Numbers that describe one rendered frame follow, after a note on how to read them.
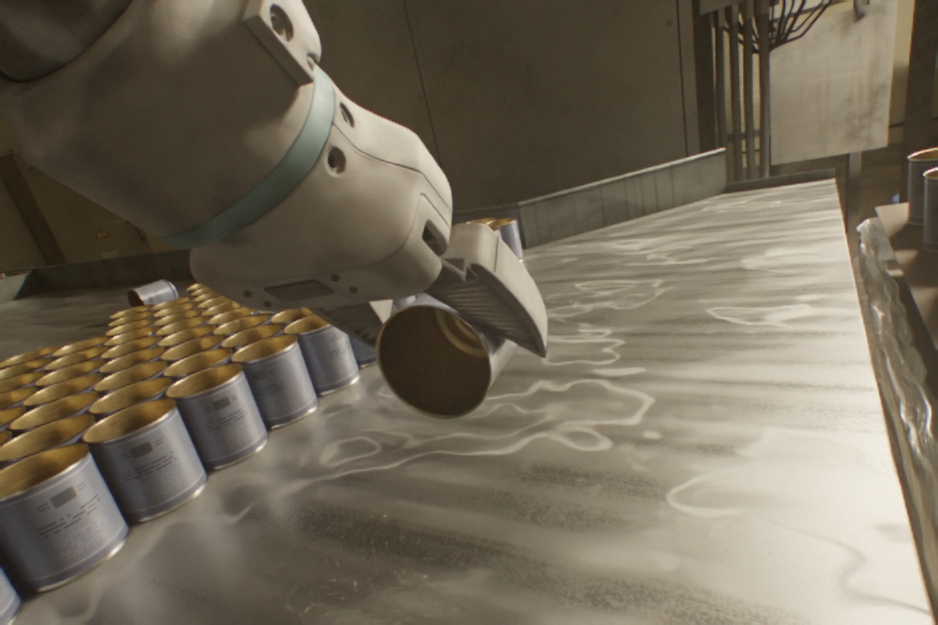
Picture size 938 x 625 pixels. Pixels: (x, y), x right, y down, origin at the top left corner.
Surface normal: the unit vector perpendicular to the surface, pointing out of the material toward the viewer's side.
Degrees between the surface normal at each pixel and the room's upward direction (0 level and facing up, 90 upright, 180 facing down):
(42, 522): 90
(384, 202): 61
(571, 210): 90
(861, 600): 0
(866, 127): 90
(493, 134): 90
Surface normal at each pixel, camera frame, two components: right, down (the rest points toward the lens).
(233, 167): 0.50, 0.67
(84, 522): 0.87, -0.03
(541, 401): -0.21, -0.92
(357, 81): -0.48, 0.38
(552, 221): 0.26, 0.26
